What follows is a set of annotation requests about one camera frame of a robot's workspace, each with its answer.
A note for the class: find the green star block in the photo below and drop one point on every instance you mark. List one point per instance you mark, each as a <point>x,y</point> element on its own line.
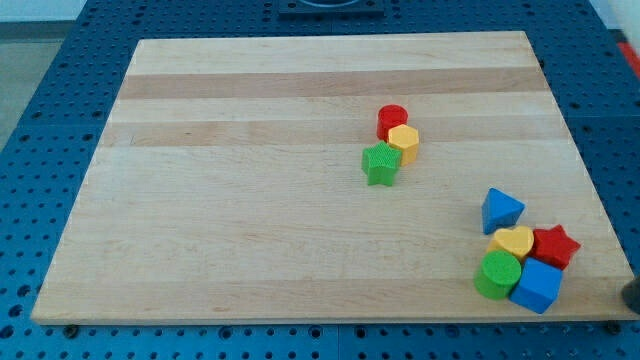
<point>380,163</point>

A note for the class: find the red star block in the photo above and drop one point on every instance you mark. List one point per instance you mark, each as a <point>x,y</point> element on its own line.
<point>554,247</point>

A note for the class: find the blue cube block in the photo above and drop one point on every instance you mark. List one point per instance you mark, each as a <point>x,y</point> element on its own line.
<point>538,287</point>

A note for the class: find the wooden board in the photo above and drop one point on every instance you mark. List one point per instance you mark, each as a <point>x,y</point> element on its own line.
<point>227,187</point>

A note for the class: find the yellow hexagon block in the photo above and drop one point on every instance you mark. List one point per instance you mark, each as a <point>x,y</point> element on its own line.
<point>405,139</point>

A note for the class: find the red cylinder block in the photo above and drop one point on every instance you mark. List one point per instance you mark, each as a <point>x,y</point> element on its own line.
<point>390,116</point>

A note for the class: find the blue triangle block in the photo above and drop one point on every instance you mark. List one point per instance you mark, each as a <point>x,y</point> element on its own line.
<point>500,210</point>

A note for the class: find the green cylinder block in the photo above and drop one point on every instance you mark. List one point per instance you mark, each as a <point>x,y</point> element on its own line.
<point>497,275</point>

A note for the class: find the yellow heart block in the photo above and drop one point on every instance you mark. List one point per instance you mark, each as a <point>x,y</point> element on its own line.
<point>518,241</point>

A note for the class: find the black robot pusher tip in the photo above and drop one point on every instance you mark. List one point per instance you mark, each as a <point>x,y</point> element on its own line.
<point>631,295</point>

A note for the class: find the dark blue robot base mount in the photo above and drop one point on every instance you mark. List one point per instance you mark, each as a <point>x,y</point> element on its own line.
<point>290,8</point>

